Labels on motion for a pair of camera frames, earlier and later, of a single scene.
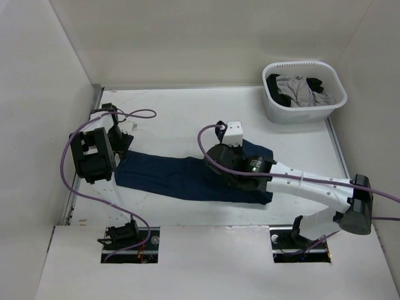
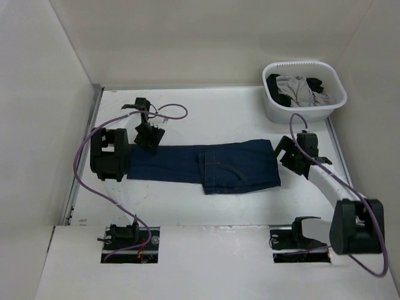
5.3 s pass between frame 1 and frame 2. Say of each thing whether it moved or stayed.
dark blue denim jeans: moved
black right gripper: moved
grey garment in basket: stayed
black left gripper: moved
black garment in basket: stayed
